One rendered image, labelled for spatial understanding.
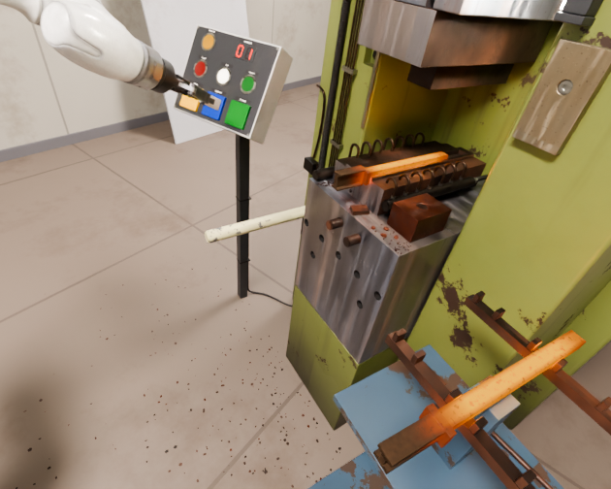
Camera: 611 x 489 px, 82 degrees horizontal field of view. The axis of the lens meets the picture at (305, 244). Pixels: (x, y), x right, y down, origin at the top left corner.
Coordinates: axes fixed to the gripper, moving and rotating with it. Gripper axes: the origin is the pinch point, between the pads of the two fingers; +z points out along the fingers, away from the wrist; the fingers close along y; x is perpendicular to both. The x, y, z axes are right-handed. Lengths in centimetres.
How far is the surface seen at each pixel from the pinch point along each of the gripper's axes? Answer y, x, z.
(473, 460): 95, -48, -4
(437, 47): 55, 24, -6
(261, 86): 4.9, 10.1, 13.2
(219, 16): -181, 84, 176
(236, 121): 0.7, -2.1, 12.5
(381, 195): 53, -6, 8
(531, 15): 67, 37, 4
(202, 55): -21.0, 13.5, 13.2
